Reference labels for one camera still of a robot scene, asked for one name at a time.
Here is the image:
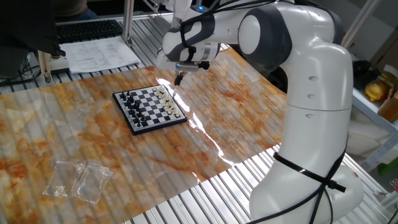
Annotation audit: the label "wooden post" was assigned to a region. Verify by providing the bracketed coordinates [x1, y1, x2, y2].
[37, 50, 53, 85]

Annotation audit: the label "seated person torso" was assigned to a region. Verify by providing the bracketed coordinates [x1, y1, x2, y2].
[52, 0, 99, 21]

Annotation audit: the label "black and white chessboard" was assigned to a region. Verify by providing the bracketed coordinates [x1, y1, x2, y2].
[112, 84, 188, 136]

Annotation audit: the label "vertical aluminium post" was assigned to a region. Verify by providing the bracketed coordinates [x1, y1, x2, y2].
[122, 0, 135, 44]

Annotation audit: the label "black keyboard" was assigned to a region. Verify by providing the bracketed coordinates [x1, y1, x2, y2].
[57, 19, 124, 44]

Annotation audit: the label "clear plastic zip bag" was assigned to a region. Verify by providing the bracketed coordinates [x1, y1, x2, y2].
[42, 160, 86, 198]
[76, 161, 115, 205]

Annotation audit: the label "slanted aluminium profile post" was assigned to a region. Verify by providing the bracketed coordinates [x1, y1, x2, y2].
[340, 0, 382, 50]

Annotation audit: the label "green object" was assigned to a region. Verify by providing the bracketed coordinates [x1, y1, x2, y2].
[377, 157, 398, 177]

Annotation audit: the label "orange marble pattern mat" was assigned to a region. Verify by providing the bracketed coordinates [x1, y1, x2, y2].
[0, 48, 289, 224]

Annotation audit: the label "black bundled items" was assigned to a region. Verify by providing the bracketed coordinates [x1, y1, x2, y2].
[352, 58, 382, 90]

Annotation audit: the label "white shelf board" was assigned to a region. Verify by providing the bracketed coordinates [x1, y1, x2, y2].
[352, 86, 398, 134]

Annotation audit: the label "yellow plush toy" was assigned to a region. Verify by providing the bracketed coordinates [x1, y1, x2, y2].
[364, 79, 389, 103]

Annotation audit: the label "black fabric cover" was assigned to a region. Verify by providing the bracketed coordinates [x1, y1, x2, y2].
[0, 0, 67, 58]

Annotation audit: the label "white printed paper sheets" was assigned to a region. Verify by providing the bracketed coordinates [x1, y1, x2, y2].
[58, 35, 141, 75]

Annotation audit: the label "black cable tie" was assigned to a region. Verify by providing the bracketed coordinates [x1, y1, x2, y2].
[272, 151, 347, 193]

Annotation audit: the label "white foam packing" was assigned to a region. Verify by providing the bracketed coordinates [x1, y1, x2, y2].
[346, 105, 386, 159]

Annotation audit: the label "grey shelf leg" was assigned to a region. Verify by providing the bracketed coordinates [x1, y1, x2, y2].
[360, 133, 398, 174]

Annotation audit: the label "small cardboard box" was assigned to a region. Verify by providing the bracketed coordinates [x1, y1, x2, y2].
[377, 86, 398, 124]

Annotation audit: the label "black camera cable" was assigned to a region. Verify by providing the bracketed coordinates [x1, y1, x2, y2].
[182, 0, 280, 26]

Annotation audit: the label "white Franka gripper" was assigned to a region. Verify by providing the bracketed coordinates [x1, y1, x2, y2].
[155, 50, 210, 86]

